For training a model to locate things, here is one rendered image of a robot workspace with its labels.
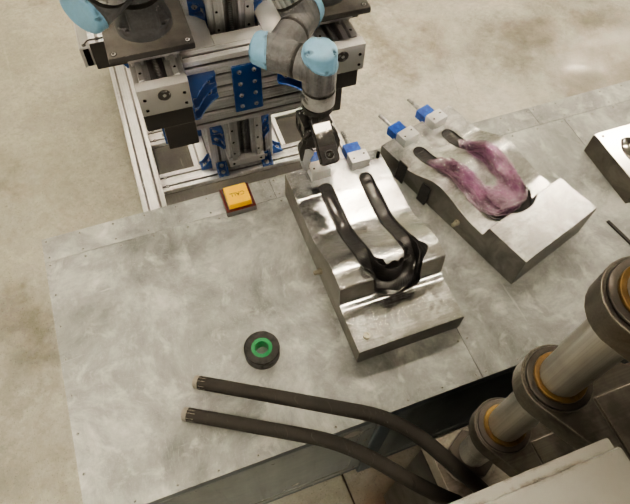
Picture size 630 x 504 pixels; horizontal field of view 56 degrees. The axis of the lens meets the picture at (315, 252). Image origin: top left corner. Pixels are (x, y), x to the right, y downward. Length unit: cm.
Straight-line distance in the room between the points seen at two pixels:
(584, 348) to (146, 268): 105
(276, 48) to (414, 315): 65
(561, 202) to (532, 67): 187
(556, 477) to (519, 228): 91
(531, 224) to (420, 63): 185
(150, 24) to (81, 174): 128
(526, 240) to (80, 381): 107
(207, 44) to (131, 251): 63
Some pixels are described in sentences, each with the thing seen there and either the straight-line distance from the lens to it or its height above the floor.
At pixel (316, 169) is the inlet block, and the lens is 148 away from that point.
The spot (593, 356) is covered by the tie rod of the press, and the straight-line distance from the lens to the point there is 77.
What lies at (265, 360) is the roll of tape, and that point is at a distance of 132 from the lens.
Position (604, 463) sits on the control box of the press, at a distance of 68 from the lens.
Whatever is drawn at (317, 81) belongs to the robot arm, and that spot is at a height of 121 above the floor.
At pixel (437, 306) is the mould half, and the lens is 138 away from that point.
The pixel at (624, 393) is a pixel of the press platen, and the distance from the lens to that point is 93.
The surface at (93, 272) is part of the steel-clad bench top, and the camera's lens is 153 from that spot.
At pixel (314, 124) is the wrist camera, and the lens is 136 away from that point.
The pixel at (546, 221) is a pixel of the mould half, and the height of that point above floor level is 91.
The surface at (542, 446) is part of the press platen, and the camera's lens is 114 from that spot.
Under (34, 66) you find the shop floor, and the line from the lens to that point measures 338.
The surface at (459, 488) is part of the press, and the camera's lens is 134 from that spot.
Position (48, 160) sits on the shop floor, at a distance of 291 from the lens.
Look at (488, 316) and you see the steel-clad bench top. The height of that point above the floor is 80.
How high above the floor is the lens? 207
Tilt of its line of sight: 59 degrees down
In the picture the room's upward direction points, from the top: 3 degrees clockwise
